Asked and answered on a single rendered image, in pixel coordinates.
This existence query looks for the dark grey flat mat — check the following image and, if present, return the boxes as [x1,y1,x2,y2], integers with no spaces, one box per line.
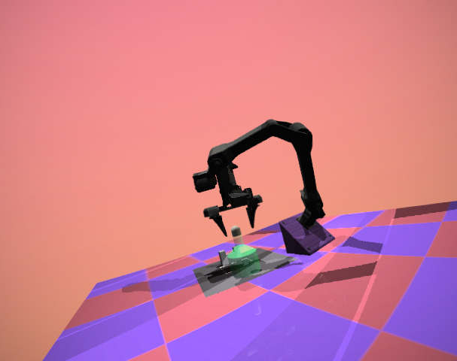
[193,247,298,297]

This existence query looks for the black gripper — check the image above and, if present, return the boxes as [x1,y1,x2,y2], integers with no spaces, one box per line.
[203,183,264,237]

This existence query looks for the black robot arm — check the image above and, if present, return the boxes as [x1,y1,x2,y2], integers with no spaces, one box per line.
[192,120,326,230]

